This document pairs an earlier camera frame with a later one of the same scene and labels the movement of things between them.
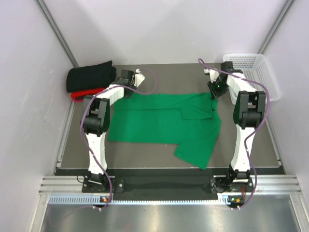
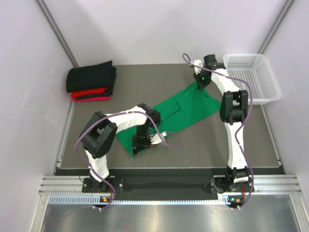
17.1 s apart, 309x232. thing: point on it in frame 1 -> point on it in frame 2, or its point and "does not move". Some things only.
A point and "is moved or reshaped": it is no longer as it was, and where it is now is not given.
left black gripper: x=129 y=94 -> x=137 y=146
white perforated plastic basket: x=254 y=67 does not move
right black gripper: x=215 y=94 -> x=201 y=85
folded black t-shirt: x=96 y=76 does not move
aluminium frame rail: x=70 y=184 does not move
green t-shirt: x=189 y=120 is moved or reshaped
